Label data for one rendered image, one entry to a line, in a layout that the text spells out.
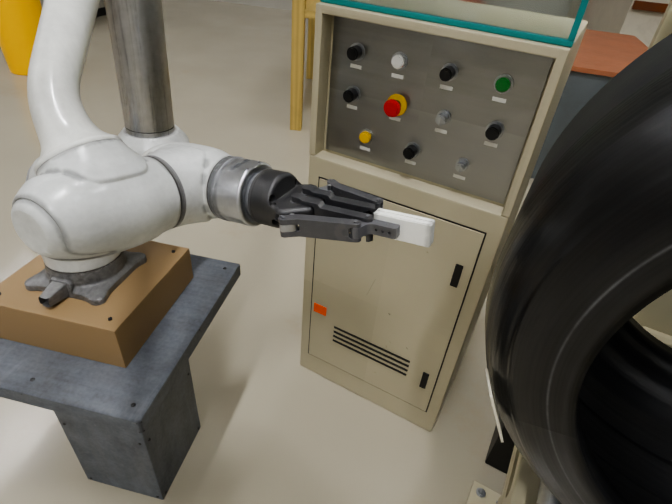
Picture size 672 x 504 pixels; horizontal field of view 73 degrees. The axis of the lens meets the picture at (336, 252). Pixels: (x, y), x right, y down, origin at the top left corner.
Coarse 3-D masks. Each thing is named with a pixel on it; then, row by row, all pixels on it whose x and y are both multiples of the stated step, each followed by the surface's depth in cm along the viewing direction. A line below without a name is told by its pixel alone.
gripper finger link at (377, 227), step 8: (368, 224) 53; (376, 224) 52; (384, 224) 52; (392, 224) 52; (352, 232) 52; (360, 232) 52; (368, 232) 53; (376, 232) 53; (384, 232) 52; (392, 232) 52
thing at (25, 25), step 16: (0, 0) 377; (16, 0) 382; (32, 0) 392; (0, 16) 384; (16, 16) 387; (32, 16) 396; (0, 32) 393; (16, 32) 394; (32, 32) 401; (16, 48) 401; (32, 48) 406; (16, 64) 410
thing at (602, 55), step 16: (592, 32) 377; (608, 32) 383; (592, 48) 326; (608, 48) 330; (624, 48) 335; (640, 48) 339; (576, 64) 284; (592, 64) 287; (608, 64) 290; (624, 64) 294; (576, 80) 285; (592, 80) 283; (608, 80) 280; (576, 96) 290; (592, 96) 288; (560, 112) 298; (576, 112) 295; (560, 128) 304; (544, 144) 312
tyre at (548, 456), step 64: (640, 64) 40; (576, 128) 42; (640, 128) 30; (576, 192) 33; (640, 192) 29; (512, 256) 39; (576, 256) 32; (640, 256) 30; (512, 320) 39; (576, 320) 34; (512, 384) 41; (576, 384) 37; (640, 384) 65; (576, 448) 40; (640, 448) 59
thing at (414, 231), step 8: (376, 216) 53; (384, 216) 53; (392, 216) 52; (400, 216) 52; (400, 224) 52; (408, 224) 52; (416, 224) 51; (424, 224) 51; (432, 224) 51; (400, 232) 53; (408, 232) 52; (416, 232) 52; (424, 232) 51; (400, 240) 53; (408, 240) 53; (416, 240) 52; (424, 240) 52
